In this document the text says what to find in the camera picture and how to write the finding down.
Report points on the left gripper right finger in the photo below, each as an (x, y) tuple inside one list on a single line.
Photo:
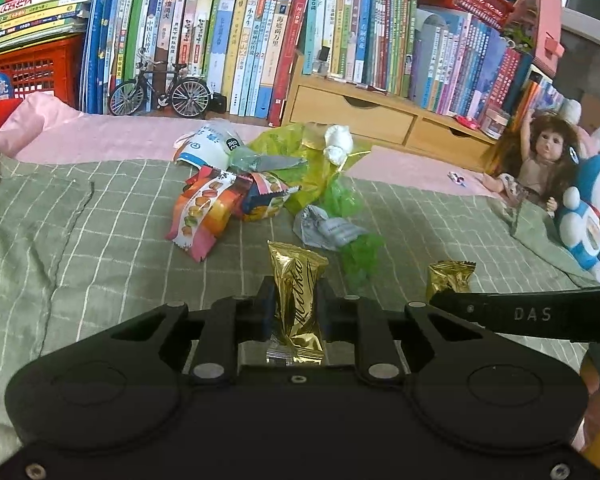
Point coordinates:
[(361, 322)]

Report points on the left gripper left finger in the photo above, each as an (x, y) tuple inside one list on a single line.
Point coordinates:
[(228, 323)]

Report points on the gold candy wrapper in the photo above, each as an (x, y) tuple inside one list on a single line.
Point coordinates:
[(296, 271), (449, 274)]

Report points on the white tissue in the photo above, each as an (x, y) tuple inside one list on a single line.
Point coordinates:
[(338, 144)]

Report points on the row of upright books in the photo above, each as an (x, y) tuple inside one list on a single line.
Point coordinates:
[(446, 56)]

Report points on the stack of flat books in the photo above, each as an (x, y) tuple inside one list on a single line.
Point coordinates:
[(24, 22)]

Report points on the green plastic wrapper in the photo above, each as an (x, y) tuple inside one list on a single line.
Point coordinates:
[(357, 246)]

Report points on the blue Doraemon plush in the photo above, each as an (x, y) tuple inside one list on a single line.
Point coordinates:
[(578, 219)]

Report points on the grey crumpled wrapper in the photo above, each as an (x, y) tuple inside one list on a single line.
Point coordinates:
[(316, 229)]

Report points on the orange snack packet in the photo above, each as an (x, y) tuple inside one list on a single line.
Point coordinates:
[(212, 196)]

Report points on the long-haired doll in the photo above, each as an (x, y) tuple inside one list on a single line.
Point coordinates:
[(536, 163)]

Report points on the white blue snack bag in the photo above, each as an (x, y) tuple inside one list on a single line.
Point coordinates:
[(210, 145)]

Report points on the small wrapped candy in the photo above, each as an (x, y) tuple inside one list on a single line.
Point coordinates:
[(458, 179)]

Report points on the green checked cloth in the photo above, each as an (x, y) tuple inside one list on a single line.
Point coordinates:
[(83, 247)]

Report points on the yellow green plastic bag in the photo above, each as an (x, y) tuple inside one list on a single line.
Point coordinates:
[(305, 141)]

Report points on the wooden drawer shelf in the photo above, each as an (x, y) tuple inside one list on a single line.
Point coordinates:
[(384, 120)]

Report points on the small round jar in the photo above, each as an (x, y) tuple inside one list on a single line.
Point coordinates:
[(494, 122)]

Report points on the miniature bicycle model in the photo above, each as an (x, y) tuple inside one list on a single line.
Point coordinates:
[(163, 85)]

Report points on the pink blanket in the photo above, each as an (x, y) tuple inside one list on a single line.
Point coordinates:
[(45, 130)]

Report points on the pink toy house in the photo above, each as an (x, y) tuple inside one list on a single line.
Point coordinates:
[(535, 27)]

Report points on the red plastic crate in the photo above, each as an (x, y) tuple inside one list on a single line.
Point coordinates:
[(51, 67)]

